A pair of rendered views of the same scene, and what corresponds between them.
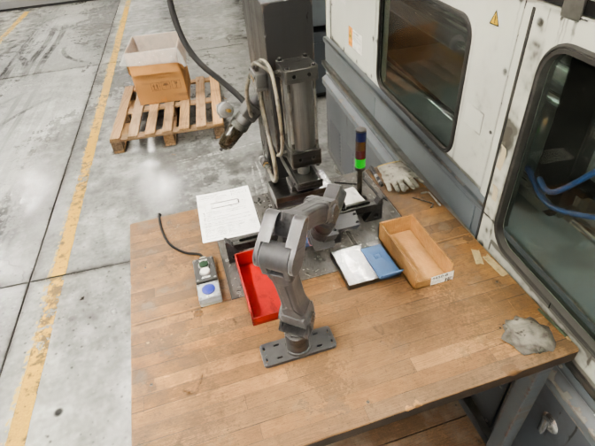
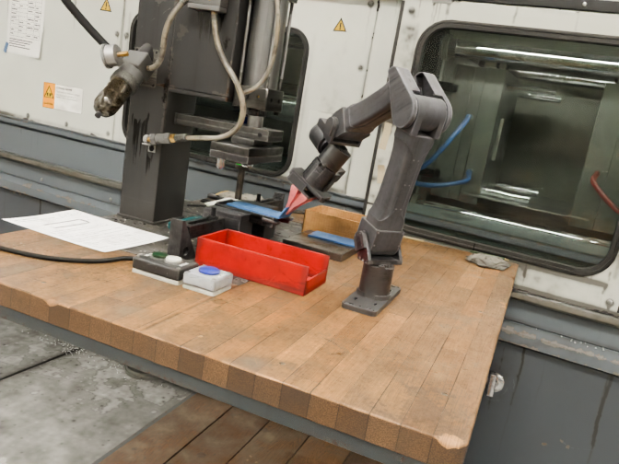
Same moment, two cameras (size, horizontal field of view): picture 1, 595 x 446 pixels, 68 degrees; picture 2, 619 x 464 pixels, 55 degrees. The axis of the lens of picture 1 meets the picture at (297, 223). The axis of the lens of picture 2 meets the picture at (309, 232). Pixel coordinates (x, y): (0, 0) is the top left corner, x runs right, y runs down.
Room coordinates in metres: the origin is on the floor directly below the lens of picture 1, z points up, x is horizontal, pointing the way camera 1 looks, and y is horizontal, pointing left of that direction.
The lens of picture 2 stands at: (0.19, 1.05, 1.27)
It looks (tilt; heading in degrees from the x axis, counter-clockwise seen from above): 13 degrees down; 304
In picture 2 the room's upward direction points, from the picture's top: 9 degrees clockwise
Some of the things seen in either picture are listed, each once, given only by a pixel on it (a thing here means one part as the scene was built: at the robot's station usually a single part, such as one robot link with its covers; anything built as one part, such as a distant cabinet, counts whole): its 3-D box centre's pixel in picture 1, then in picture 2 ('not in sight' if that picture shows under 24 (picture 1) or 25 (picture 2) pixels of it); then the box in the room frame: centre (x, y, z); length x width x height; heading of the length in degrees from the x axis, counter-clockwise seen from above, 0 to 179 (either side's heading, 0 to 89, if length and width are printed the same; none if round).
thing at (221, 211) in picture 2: not in sight; (242, 208); (1.13, -0.03, 0.98); 0.20 x 0.10 x 0.01; 104
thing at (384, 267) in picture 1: (381, 259); (340, 235); (0.97, -0.25, 0.93); 0.15 x 0.07 x 0.03; 15
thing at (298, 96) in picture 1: (297, 114); (263, 46); (1.13, -0.03, 1.37); 0.11 x 0.09 x 0.30; 104
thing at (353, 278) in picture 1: (364, 263); (323, 244); (0.98, -0.20, 0.91); 0.17 x 0.16 x 0.02; 104
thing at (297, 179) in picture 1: (291, 149); (227, 104); (1.19, 0.00, 1.22); 0.26 x 0.18 x 0.30; 14
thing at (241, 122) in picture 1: (242, 120); (127, 78); (1.37, 0.15, 1.25); 0.19 x 0.07 x 0.19; 104
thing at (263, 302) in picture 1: (262, 282); (262, 260); (0.92, 0.12, 0.93); 0.25 x 0.12 x 0.06; 14
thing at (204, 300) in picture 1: (210, 296); (206, 286); (0.91, 0.28, 0.90); 0.07 x 0.07 x 0.06; 14
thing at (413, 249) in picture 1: (413, 249); (352, 229); (1.00, -0.36, 0.93); 0.25 x 0.13 x 0.08; 14
